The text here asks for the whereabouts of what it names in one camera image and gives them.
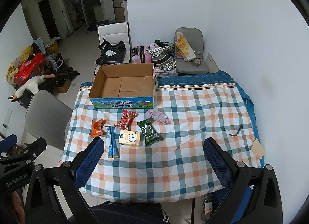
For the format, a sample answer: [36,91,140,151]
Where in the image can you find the orange snack packet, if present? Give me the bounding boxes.
[90,119,106,138]

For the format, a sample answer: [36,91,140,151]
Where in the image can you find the long blue snack packet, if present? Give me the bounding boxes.
[106,126,119,158]

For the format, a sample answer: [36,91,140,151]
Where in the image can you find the green snack packet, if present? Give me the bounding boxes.
[137,118,163,146]

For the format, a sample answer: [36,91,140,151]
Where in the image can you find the white goose plush toy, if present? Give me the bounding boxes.
[10,74,55,102]

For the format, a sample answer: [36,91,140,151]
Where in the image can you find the orange printed snack bag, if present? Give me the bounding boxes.
[175,36,196,62]

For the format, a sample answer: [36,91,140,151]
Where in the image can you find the open cardboard box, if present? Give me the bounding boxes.
[88,63,155,109]

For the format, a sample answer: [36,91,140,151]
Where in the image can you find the red snack packet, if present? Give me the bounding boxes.
[114,109,138,130]

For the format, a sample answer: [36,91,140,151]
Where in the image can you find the small brown cardboard box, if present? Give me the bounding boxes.
[55,79,71,93]

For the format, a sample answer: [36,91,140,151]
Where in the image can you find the pink suitcase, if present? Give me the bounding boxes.
[130,46,152,63]

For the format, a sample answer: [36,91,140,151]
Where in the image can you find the leaning beige board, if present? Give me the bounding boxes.
[205,53,219,73]

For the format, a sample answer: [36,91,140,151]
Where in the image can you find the grey plastic chair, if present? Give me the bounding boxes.
[25,90,73,150]

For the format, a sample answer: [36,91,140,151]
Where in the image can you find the beige paper pieces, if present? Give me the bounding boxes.
[251,138,265,160]

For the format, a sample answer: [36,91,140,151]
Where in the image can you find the yellow cloth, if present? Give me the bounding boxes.
[6,46,34,86]

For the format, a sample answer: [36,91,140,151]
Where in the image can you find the yellow bag on floor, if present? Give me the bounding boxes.
[45,37,61,55]

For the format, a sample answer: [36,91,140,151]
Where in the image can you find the red plastic bag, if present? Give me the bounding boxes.
[14,52,46,86]

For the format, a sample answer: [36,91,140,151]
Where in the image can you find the yellow tissue pack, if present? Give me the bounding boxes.
[118,130,140,146]

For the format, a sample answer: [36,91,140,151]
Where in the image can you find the tape roll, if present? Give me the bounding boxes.
[192,58,202,66]

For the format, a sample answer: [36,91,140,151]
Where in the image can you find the grey cushioned chair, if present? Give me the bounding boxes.
[174,27,209,74]

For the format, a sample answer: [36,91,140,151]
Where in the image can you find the black plastic bag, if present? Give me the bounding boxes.
[96,38,127,65]

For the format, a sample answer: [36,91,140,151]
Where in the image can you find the plaid quilt table cover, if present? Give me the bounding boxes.
[60,70,265,203]

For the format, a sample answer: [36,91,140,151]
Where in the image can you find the purple knit cloth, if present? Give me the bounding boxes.
[146,109,170,124]

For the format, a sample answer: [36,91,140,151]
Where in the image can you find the white leather chair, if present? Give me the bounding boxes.
[94,22,132,75]

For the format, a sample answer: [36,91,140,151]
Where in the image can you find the patterned tote bag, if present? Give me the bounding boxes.
[146,43,177,71]

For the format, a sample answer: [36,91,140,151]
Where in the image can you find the black strap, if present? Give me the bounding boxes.
[228,124,244,138]

